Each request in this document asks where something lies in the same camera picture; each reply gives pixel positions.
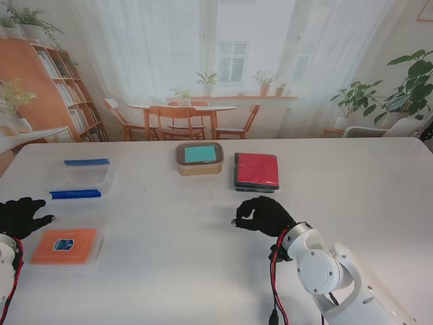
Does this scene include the black equipment piece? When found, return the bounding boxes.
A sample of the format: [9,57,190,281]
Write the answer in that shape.
[418,116,433,144]

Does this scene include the brown paper food container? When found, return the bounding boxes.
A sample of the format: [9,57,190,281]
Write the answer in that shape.
[175,142,225,177]

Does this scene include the arm red black cable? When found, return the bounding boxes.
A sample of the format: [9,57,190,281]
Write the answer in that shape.
[268,228,294,325]
[0,236,25,318]

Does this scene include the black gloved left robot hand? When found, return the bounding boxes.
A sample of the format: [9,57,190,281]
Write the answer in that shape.
[0,198,57,242]

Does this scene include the clear lid with orange label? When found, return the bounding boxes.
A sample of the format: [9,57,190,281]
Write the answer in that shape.
[24,224,106,271]

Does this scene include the right arm red black cable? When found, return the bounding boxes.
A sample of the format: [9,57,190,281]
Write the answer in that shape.
[268,228,294,325]

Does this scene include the clear lid with teal label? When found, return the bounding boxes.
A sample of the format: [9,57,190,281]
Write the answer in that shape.
[175,142,225,167]

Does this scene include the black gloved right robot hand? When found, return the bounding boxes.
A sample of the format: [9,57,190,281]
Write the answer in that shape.
[231,196,297,242]

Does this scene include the red container lid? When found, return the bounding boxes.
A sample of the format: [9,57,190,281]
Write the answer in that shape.
[235,152,280,189]

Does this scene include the black plastic tray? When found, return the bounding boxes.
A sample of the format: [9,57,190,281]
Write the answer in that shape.
[232,152,282,194]

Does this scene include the clear container with blue clips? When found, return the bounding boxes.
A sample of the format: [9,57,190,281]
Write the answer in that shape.
[49,158,115,202]

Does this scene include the left arm red black cable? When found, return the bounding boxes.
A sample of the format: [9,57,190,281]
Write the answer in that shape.
[0,236,25,318]

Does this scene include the printed room scene backdrop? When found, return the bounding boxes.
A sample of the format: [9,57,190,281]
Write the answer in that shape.
[0,0,433,179]

